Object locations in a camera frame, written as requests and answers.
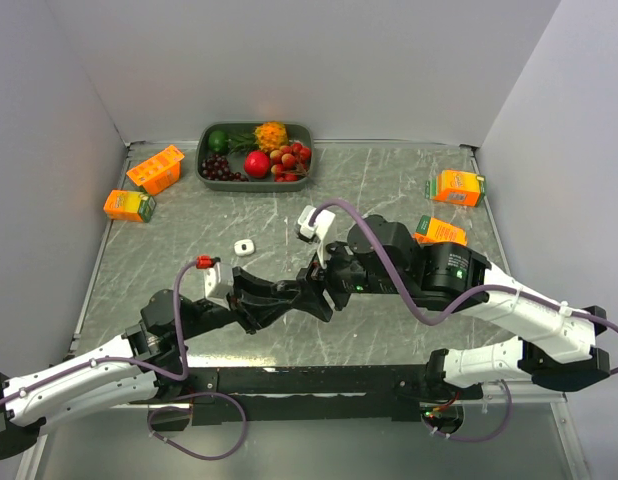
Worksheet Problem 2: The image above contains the white earbud charging case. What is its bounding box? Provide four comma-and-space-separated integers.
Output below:
234, 239, 255, 257

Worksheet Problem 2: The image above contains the grey-green fruit tray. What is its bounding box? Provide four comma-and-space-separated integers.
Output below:
195, 121, 317, 193

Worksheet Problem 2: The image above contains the green lime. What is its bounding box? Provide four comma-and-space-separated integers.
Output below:
207, 130, 229, 154

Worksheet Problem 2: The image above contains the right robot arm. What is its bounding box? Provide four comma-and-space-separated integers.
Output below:
296, 206, 611, 399

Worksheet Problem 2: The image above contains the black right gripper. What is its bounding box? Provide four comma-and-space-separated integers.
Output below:
290, 228, 409, 321

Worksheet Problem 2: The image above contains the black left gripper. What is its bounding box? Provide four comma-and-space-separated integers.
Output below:
178, 266, 297, 340

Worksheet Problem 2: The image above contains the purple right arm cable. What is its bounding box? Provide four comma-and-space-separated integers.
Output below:
311, 198, 618, 444

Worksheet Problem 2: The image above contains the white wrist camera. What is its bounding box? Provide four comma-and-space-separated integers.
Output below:
196, 255, 234, 308
296, 205, 335, 269

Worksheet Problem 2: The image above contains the dark grape bunch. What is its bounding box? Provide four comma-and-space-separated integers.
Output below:
199, 153, 248, 182

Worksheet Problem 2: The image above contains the black earbud charging case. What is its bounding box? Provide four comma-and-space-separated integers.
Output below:
271, 280, 297, 298

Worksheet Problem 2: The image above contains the aluminium frame rail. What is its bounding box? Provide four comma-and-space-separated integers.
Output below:
483, 390, 567, 404

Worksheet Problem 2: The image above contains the red apple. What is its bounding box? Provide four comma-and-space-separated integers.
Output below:
244, 151, 271, 179

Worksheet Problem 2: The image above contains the red lychee bunch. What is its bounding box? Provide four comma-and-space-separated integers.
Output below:
269, 142, 313, 182

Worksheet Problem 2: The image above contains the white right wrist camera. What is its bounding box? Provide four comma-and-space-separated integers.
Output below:
296, 205, 335, 269

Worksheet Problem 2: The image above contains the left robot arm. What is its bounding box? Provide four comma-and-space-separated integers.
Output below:
0, 256, 331, 460

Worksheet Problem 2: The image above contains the orange green box left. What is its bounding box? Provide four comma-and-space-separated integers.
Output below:
103, 190, 156, 223

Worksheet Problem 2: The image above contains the orange box back left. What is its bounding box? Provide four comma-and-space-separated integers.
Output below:
126, 145, 185, 196

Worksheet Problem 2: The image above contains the orange box back right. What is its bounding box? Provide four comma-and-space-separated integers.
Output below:
425, 170, 486, 207

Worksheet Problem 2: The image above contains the green leafy sprig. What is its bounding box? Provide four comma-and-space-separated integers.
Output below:
227, 132, 260, 153

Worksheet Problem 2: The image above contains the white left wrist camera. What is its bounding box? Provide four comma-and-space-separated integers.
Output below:
196, 255, 234, 308

